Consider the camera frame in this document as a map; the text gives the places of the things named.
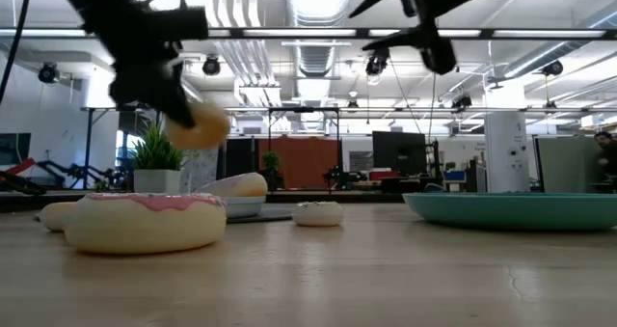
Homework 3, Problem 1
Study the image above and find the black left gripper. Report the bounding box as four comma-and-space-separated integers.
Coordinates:
52, 0, 209, 129

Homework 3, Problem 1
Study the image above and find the plain cream donut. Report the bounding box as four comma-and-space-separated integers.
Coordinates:
165, 102, 231, 150

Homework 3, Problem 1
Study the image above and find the purple frosted donut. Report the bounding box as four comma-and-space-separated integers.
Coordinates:
195, 172, 269, 198

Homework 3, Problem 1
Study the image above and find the pink frosted donut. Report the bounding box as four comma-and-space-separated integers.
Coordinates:
63, 192, 228, 256

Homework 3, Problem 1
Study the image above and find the small white sprinkled donut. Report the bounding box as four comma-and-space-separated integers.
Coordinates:
291, 201, 345, 228

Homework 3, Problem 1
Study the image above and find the green plant in white pot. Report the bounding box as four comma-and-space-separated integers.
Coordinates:
130, 119, 187, 195

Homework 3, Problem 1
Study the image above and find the small background potted plant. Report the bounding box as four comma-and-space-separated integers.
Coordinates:
261, 151, 282, 191

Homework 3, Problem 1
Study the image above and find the white bowl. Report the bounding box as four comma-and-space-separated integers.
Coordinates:
222, 195, 267, 220

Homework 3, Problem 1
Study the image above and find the black monitor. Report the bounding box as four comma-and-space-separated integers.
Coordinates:
371, 130, 428, 177

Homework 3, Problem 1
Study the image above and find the orange partition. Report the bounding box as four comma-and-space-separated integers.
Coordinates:
258, 137, 342, 189

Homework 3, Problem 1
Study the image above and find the round grey mat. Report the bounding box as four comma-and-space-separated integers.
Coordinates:
226, 205, 295, 225

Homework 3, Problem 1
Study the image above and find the white pillar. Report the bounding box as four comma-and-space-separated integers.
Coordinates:
484, 112, 530, 193

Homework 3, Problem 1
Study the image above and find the small plain donut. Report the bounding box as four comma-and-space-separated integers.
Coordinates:
39, 201, 78, 232

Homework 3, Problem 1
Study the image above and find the small black background robot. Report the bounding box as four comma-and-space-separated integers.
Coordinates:
322, 165, 367, 191

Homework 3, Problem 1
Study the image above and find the red and black equipment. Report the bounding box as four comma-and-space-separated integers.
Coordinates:
0, 156, 47, 197

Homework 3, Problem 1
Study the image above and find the grey partition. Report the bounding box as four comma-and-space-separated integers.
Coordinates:
533, 134, 604, 193

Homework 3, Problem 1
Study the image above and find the teal plate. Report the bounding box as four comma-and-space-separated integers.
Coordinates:
402, 192, 617, 232

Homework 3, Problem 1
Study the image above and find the person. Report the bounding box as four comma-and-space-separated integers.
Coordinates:
593, 130, 617, 193

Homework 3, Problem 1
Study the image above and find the black overhead camera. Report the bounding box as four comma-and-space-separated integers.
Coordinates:
364, 46, 390, 77

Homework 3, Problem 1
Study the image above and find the black aluminium frame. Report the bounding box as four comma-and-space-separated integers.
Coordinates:
0, 26, 617, 41

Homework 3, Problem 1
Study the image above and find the black background stand frame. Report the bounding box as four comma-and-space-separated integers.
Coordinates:
267, 107, 341, 191

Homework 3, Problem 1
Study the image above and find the dark wall screen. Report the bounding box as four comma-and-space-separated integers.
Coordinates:
0, 132, 33, 167

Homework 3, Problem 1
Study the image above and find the black hanging cable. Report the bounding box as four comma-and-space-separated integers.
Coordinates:
0, 0, 34, 104

